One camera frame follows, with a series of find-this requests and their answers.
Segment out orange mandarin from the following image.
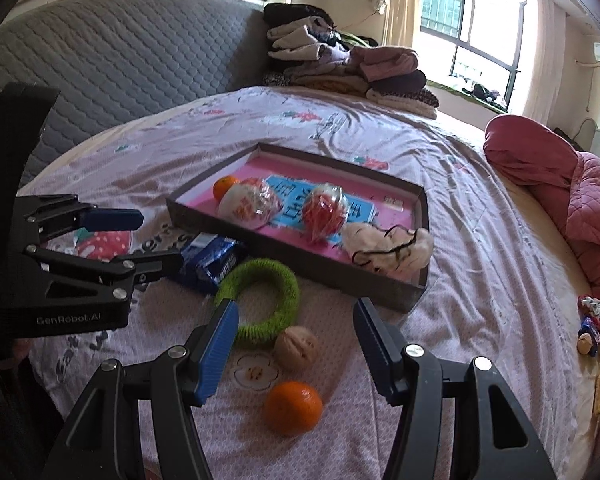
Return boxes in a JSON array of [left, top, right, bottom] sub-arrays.
[[212, 175, 242, 201], [264, 381, 325, 436]]

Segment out grey quilted headboard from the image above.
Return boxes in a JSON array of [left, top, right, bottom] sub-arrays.
[[0, 0, 273, 186]]

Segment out dark clothes on windowsill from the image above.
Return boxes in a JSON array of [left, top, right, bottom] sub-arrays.
[[460, 82, 508, 108]]

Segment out cream pouch with black cord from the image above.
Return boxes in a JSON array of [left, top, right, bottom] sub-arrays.
[[341, 222, 435, 278]]

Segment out white red-print snack bag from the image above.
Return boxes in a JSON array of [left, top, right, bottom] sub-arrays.
[[216, 177, 283, 233]]

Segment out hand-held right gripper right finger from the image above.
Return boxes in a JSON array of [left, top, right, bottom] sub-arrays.
[[352, 297, 556, 480]]

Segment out walnut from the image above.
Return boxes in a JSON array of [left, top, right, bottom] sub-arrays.
[[273, 326, 320, 372]]

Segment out grey cardboard box tray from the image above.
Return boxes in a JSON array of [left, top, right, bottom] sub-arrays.
[[166, 142, 429, 313]]

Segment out pile of folded clothes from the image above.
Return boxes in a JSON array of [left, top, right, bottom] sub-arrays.
[[262, 2, 440, 121]]

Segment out pink quilt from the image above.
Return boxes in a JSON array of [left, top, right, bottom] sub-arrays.
[[482, 114, 600, 341]]

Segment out green fuzzy ring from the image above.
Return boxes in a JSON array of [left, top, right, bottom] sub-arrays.
[[215, 258, 301, 347]]

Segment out small colourful toys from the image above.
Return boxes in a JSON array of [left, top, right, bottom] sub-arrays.
[[577, 295, 600, 358]]

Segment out white chair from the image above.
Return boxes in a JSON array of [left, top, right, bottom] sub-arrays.
[[577, 117, 600, 153]]

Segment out clear red snack bag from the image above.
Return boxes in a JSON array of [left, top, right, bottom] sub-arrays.
[[301, 184, 351, 246]]

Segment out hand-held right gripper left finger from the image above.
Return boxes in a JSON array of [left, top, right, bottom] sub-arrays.
[[40, 298, 241, 480]]

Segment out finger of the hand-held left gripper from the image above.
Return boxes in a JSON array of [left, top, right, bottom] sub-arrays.
[[15, 193, 145, 250], [25, 244, 184, 302]]

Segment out cream curtain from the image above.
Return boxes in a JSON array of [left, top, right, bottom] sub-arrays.
[[522, 0, 573, 131], [380, 0, 423, 48]]

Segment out blue snack packet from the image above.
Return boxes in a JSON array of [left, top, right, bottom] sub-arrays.
[[177, 234, 246, 293]]

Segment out window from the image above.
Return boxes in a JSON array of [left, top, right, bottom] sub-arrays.
[[420, 0, 541, 111]]

